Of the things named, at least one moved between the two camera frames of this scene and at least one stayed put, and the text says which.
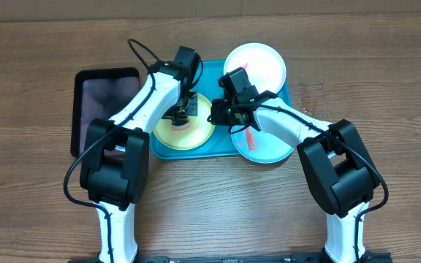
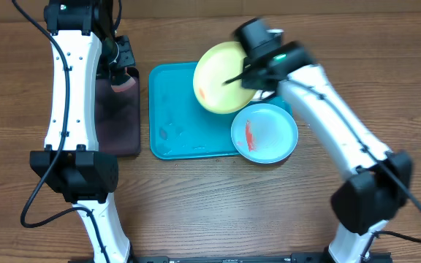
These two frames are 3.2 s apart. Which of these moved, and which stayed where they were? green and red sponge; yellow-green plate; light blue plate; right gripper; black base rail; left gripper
Moved: yellow-green plate; green and red sponge; right gripper; left gripper
Stayed: light blue plate; black base rail
